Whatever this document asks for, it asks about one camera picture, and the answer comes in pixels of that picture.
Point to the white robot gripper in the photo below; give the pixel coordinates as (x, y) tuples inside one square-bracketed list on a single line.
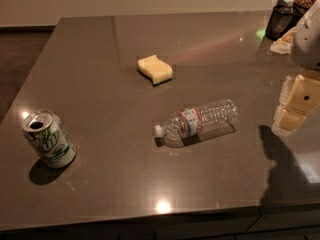
[(307, 44)]

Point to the clear plastic water bottle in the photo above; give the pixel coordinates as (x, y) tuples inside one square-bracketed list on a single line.
[(197, 124)]

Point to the white snack wrapper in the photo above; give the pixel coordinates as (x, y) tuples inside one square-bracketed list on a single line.
[(284, 43)]

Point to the yellow green sponge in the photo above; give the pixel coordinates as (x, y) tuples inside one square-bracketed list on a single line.
[(155, 69)]

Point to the green white soda can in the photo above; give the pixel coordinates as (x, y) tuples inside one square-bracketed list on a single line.
[(44, 131)]

